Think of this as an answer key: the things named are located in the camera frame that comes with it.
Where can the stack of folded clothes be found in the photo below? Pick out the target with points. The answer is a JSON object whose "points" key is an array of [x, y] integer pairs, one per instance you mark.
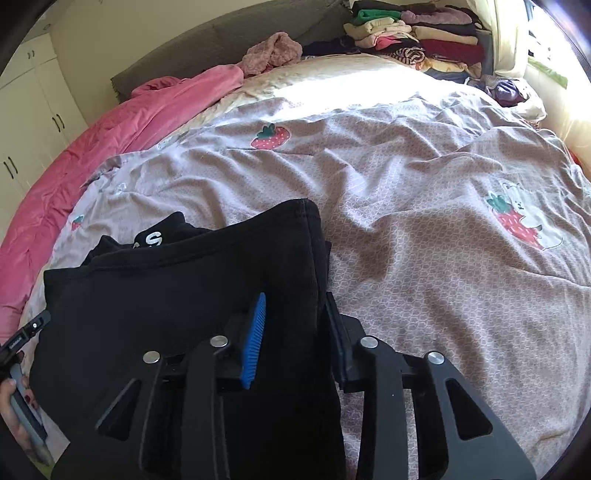
{"points": [[438, 41]]}

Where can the cream bed sheet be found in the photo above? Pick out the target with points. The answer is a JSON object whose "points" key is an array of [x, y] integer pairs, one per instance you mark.
{"points": [[323, 74]]}

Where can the cream pillow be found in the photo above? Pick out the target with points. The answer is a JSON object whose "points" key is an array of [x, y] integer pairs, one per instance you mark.
{"points": [[510, 37]]}

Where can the pink fuzzy garment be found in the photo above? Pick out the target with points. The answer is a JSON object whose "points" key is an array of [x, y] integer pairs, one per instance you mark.
{"points": [[272, 53]]}

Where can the olive padded headboard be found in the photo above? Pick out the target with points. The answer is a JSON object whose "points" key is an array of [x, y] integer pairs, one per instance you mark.
{"points": [[194, 46]]}

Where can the strawberry print duvet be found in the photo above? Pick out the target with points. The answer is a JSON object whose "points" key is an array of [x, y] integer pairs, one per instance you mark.
{"points": [[438, 277]]}

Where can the person's left hand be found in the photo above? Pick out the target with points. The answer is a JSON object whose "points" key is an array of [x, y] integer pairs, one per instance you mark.
{"points": [[8, 417]]}

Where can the white wardrobe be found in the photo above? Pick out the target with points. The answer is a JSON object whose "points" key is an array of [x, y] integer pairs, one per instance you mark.
{"points": [[27, 115]]}

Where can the black shirt with orange patches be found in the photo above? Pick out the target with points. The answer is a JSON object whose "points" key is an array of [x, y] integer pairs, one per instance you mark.
{"points": [[184, 286]]}

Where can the pink blanket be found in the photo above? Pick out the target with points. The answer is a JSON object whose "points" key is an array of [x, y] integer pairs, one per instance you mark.
{"points": [[92, 134]]}

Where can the dark crumpled cloth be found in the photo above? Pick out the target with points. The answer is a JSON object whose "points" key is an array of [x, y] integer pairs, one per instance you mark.
{"points": [[330, 47]]}

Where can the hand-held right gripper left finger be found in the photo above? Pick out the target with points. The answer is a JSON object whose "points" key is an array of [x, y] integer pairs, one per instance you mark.
{"points": [[256, 337]]}

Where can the purple cloth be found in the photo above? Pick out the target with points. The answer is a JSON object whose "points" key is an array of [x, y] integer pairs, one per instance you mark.
{"points": [[508, 92]]}

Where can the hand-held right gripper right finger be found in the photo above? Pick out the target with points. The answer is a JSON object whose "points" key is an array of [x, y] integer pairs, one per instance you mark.
{"points": [[334, 334]]}

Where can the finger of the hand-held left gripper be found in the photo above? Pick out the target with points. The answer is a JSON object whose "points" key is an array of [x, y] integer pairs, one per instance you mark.
{"points": [[37, 323]]}

